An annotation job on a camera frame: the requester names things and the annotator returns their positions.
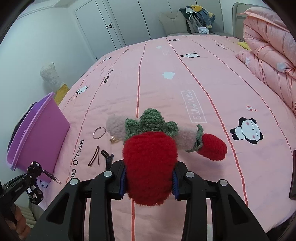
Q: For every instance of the yellow small item on bed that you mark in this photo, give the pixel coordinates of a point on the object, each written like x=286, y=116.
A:
x=244, y=45

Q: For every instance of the pink strawberry plush hairband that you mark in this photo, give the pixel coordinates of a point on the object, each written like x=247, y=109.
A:
x=150, y=152

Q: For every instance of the gold pearl claw clip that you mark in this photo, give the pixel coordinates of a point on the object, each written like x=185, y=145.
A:
x=113, y=140

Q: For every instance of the black luck lanyard keyring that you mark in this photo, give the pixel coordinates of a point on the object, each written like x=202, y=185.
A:
x=33, y=191

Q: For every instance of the pink folded duvet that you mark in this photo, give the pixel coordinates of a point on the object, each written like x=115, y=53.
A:
x=272, y=52

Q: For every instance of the black puffer jacket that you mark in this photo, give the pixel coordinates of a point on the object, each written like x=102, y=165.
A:
x=17, y=126

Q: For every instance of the beige chair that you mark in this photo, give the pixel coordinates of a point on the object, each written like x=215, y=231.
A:
x=175, y=24

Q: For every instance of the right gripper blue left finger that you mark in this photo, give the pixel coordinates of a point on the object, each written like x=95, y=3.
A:
x=122, y=183

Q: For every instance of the yellow white alpaca plush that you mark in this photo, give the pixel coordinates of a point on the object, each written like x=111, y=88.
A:
x=49, y=74

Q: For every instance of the purple plastic tub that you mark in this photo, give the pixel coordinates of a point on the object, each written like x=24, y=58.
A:
x=40, y=136

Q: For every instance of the left hand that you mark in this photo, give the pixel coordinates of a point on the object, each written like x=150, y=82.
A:
x=21, y=227

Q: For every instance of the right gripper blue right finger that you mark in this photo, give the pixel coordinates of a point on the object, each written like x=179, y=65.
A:
x=175, y=185

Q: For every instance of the brown hair clip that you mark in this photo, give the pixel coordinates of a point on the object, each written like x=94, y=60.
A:
x=95, y=157

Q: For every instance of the beige headboard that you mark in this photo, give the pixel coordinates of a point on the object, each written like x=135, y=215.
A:
x=238, y=17

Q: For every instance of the beige ribbed panel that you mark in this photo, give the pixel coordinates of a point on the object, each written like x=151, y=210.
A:
x=29, y=216

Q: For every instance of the pink bed sheet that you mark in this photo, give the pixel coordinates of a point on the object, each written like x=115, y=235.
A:
x=191, y=80

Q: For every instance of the clothes pile on chair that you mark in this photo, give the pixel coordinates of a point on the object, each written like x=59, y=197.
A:
x=199, y=20

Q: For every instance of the white door with black handle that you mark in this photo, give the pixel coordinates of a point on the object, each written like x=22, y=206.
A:
x=98, y=26

